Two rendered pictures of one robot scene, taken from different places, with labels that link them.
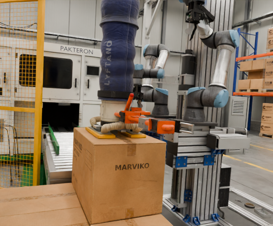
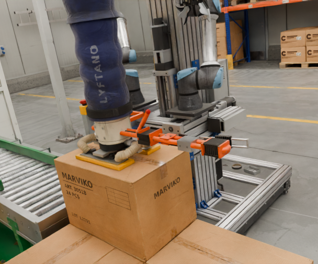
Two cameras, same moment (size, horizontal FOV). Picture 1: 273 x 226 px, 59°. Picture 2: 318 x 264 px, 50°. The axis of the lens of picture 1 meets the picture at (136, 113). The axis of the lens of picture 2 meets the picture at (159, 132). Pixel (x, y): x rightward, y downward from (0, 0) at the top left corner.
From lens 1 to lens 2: 0.68 m
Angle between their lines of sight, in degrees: 26
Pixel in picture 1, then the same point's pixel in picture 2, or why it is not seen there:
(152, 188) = (186, 199)
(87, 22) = not seen: outside the picture
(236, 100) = not seen: hidden behind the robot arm
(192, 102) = (187, 88)
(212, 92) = (208, 74)
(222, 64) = (211, 38)
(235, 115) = not seen: hidden behind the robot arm
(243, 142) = (241, 116)
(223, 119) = (207, 91)
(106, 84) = (103, 102)
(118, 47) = (108, 53)
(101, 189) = (147, 224)
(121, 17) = (102, 12)
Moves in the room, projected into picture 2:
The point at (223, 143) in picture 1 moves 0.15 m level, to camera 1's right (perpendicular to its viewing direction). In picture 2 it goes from (227, 124) to (247, 119)
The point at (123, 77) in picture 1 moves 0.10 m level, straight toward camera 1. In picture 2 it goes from (121, 88) to (129, 90)
